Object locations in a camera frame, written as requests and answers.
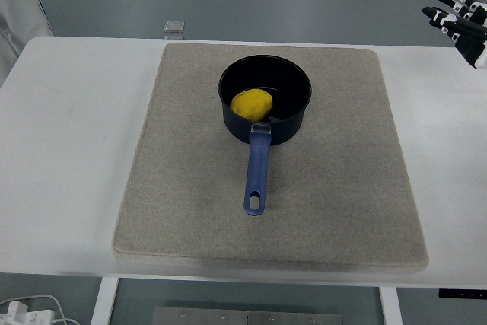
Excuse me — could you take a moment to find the white cable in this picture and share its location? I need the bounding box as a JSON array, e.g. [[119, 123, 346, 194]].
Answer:
[[0, 293, 81, 325]]

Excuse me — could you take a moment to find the small clear plastic box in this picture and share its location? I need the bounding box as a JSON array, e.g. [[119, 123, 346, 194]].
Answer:
[[164, 19, 187, 34]]

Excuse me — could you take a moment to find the blue pot with handle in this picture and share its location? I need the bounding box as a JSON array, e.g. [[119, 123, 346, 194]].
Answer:
[[218, 54, 314, 216]]

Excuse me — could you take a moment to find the person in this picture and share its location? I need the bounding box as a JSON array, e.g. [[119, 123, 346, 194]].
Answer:
[[0, 0, 54, 86]]

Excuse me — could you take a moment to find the white table leg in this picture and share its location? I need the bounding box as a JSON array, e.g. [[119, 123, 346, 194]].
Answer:
[[378, 285, 403, 325], [90, 276, 121, 325]]

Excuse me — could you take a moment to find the beige fabric mat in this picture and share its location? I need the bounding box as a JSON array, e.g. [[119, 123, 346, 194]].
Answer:
[[112, 42, 430, 274]]

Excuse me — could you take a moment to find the white power strip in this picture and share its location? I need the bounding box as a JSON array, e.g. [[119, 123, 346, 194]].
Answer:
[[0, 300, 57, 325]]

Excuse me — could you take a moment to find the black table control panel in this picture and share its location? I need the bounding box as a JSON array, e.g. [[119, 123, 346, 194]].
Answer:
[[438, 288, 487, 300]]

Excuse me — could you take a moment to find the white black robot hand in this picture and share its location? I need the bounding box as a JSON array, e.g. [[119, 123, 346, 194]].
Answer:
[[422, 0, 487, 71]]

